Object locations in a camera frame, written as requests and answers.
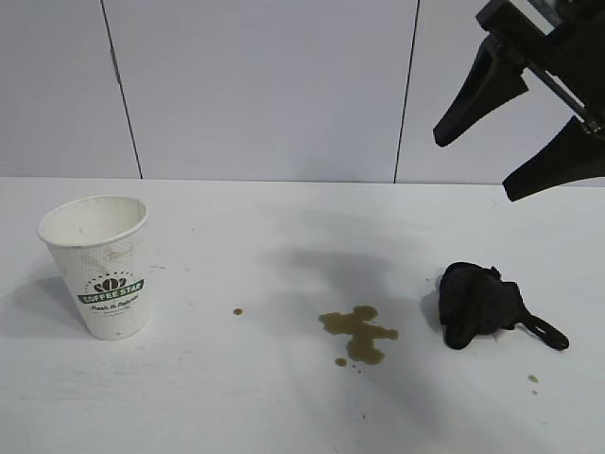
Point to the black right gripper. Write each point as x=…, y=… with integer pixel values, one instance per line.
x=576, y=52

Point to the white Coffee Star paper cup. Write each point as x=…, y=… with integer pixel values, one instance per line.
x=108, y=302

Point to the brown coffee spill puddle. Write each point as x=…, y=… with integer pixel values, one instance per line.
x=359, y=331

